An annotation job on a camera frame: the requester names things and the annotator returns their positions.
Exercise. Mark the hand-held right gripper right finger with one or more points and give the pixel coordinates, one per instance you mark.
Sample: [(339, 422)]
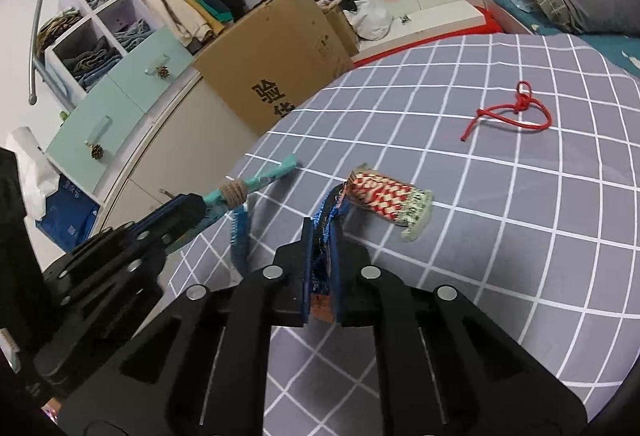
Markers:
[(337, 276)]

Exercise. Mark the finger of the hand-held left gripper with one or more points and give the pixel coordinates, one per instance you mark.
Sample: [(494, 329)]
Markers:
[(110, 286), (180, 211)]

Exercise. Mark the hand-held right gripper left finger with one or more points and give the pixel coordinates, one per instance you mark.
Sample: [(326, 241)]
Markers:
[(306, 276)]

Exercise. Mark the blue snack packet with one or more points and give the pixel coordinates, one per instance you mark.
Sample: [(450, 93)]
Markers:
[(327, 211)]

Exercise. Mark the teal plastic packet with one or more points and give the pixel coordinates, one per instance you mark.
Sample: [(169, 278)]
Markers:
[(270, 174)]

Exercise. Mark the beige cabinet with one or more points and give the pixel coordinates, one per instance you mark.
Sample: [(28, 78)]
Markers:
[(190, 141)]

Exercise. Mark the blue cardboard box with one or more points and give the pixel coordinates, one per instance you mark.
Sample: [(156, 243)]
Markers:
[(65, 216)]

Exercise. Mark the red white patterned packet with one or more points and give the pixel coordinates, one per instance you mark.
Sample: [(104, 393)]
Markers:
[(385, 198)]

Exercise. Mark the crumpled white plastic bag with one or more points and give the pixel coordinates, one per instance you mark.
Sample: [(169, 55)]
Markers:
[(32, 166)]

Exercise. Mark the pine cone drawer pendant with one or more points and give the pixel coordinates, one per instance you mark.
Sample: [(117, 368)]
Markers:
[(97, 152), (162, 72)]

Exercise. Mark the teal drawer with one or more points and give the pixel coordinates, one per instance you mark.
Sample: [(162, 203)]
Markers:
[(150, 61), (110, 131)]

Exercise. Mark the folded denim clothes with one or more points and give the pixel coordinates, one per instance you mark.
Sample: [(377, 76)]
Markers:
[(95, 61), (134, 35)]

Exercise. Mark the grey checkered tablecloth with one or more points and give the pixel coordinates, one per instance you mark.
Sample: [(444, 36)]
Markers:
[(500, 216)]

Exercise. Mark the large brown cardboard box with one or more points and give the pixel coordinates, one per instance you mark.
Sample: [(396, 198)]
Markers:
[(280, 51)]

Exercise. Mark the yellow hanging garment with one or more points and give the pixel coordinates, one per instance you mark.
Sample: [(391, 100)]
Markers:
[(212, 24)]

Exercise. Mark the cream hanging garment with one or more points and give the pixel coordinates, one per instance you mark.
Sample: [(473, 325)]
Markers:
[(165, 1)]

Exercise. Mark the striped folded clothes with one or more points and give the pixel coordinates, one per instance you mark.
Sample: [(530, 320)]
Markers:
[(57, 26)]

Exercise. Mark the curved metal pole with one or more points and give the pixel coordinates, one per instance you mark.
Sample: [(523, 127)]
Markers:
[(42, 6)]

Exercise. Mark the red bench with white top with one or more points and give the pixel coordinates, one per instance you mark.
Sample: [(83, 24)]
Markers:
[(450, 16)]

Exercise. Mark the teal bedsheet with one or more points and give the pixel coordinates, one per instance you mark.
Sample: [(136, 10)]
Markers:
[(615, 49)]

